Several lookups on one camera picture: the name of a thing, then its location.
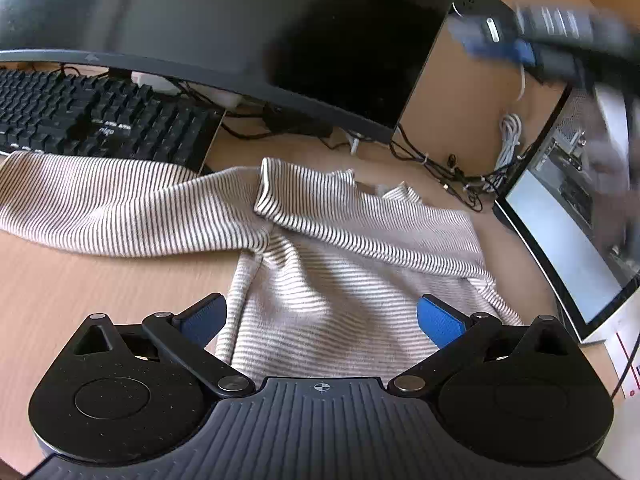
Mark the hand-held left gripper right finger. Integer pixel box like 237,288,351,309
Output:
387,294,583,400

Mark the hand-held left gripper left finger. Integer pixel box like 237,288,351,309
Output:
62,293,257,401

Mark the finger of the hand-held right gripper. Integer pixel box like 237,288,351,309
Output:
447,14,537,69

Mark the beige striped sweater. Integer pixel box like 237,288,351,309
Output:
0,150,526,382

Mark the white computer case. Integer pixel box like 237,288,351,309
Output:
492,85,640,347

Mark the white paper with red lines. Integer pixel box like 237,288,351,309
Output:
597,309,640,402

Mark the black computer keyboard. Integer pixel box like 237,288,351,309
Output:
0,67,227,177

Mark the black curved computer monitor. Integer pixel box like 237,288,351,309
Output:
0,0,469,144

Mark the white hanging cable bundle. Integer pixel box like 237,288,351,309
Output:
495,67,530,172

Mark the black cable bundle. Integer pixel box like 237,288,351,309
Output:
220,105,532,214

